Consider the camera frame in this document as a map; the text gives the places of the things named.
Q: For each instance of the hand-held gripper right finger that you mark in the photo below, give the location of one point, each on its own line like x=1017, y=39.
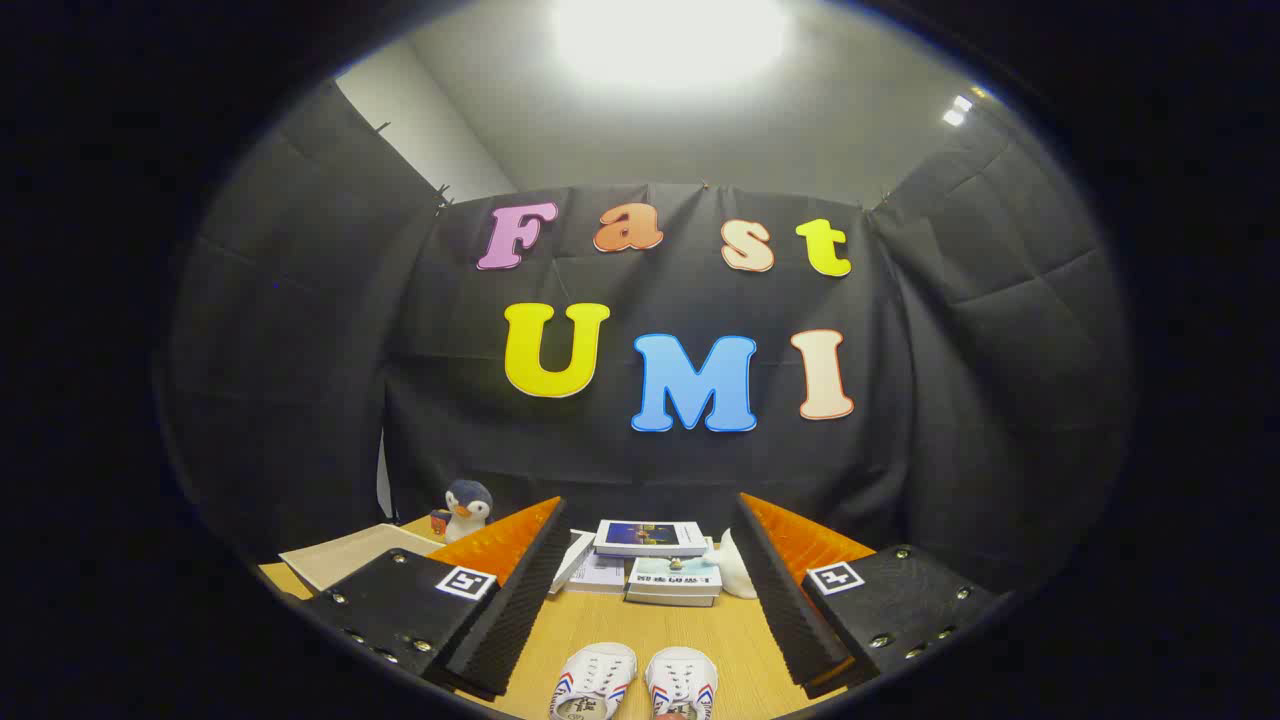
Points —
x=785, y=600

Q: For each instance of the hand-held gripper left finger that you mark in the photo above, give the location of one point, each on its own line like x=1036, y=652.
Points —
x=520, y=600

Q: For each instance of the white canvas shoe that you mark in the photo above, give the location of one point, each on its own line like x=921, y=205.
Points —
x=682, y=680
x=597, y=672

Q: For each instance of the beige fabric storage box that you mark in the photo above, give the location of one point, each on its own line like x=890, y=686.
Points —
x=350, y=558

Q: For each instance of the white duck plush toy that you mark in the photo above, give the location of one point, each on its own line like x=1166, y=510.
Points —
x=738, y=575

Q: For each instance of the book with portrait cover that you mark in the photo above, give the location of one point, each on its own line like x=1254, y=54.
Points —
x=572, y=562

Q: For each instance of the thin white book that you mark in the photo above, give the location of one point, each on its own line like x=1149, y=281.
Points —
x=602, y=575

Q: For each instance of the penguin plush toy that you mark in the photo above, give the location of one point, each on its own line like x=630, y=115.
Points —
x=468, y=505

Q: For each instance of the thick book with teal cover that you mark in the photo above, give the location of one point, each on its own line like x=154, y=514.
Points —
x=675, y=575

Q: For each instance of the thick white book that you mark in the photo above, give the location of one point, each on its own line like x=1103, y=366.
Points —
x=670, y=601

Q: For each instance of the black backdrop cloth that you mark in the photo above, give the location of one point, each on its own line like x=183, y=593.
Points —
x=950, y=350

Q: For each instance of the small ceiling light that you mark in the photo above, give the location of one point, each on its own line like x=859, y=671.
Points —
x=955, y=112

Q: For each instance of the large ceiling light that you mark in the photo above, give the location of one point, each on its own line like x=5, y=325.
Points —
x=670, y=40

